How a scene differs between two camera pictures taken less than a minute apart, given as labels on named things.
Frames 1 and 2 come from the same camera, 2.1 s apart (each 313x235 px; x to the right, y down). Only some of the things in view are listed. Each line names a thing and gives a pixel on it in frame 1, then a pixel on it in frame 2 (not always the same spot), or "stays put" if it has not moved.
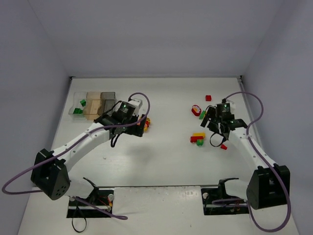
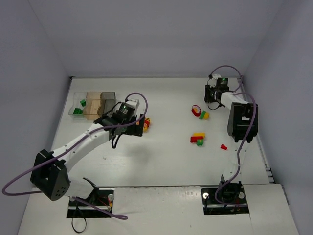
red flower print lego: [196, 110] stays put
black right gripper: [211, 121] to [209, 93]
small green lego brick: [83, 102] stays put
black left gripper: [138, 126] stays put
